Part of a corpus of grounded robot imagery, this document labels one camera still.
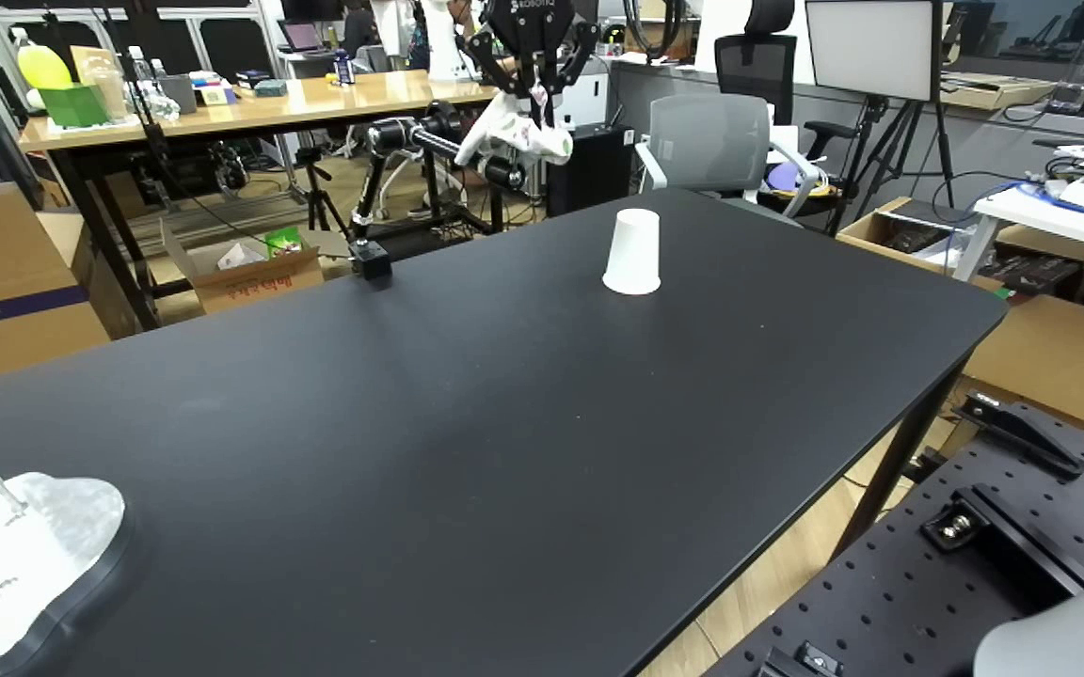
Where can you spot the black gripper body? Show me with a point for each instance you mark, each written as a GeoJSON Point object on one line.
{"type": "Point", "coordinates": [541, 24]}

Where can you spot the white patterned towel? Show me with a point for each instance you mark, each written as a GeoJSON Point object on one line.
{"type": "Point", "coordinates": [511, 125]}

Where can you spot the black clamp stand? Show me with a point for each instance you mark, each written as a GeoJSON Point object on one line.
{"type": "Point", "coordinates": [373, 262]}

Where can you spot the black clamp lever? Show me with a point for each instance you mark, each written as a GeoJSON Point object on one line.
{"type": "Point", "coordinates": [1018, 435]}

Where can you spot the grey computer tower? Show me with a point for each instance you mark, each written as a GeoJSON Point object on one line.
{"type": "Point", "coordinates": [587, 107]}

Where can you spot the black cabinet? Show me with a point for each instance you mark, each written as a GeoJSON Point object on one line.
{"type": "Point", "coordinates": [587, 172]}

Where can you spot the grey office chair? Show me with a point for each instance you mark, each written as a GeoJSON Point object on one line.
{"type": "Point", "coordinates": [709, 145]}

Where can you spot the white paper cup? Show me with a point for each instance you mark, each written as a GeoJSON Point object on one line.
{"type": "Point", "coordinates": [634, 251]}

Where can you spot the black office chair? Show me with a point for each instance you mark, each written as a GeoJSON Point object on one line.
{"type": "Point", "coordinates": [755, 70]}

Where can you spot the long wooden table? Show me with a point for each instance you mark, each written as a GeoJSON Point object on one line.
{"type": "Point", "coordinates": [316, 98]}

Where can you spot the small black tripod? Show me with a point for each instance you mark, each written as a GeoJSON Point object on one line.
{"type": "Point", "coordinates": [316, 188]}

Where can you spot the green packet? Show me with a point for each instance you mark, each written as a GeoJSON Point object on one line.
{"type": "Point", "coordinates": [284, 240]}

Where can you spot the white projection screen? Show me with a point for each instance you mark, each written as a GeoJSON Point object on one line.
{"type": "Point", "coordinates": [873, 43]}

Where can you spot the open cardboard box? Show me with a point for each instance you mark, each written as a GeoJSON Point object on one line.
{"type": "Point", "coordinates": [255, 281]}

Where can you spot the black screen tripod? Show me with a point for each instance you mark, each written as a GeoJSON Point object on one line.
{"type": "Point", "coordinates": [906, 135]}

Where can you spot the cardboard box with keyboard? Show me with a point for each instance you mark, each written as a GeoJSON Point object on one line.
{"type": "Point", "coordinates": [906, 229]}

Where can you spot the green container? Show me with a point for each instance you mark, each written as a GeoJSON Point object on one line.
{"type": "Point", "coordinates": [72, 107]}

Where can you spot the white desk with papers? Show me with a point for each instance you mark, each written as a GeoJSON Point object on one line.
{"type": "Point", "coordinates": [1054, 219]}

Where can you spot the large red-labelled cardboard box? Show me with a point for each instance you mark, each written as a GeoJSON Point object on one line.
{"type": "Point", "coordinates": [0, 287]}

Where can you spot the flat cardboard box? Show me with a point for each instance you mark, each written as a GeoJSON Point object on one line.
{"type": "Point", "coordinates": [1054, 352]}

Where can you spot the black perforated breadboard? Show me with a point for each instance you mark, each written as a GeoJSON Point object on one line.
{"type": "Point", "coordinates": [941, 604]}

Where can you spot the grey rounded housing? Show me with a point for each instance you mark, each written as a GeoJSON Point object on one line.
{"type": "Point", "coordinates": [1072, 634]}

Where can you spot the black bracket with screws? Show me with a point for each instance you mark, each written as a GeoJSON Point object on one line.
{"type": "Point", "coordinates": [967, 528]}

